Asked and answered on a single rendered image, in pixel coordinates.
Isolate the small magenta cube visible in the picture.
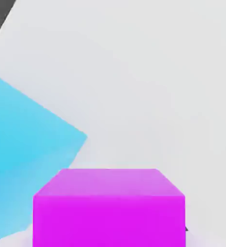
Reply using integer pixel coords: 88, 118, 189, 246
32, 168, 186, 247

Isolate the large light blue box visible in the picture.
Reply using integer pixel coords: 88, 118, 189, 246
0, 72, 88, 243

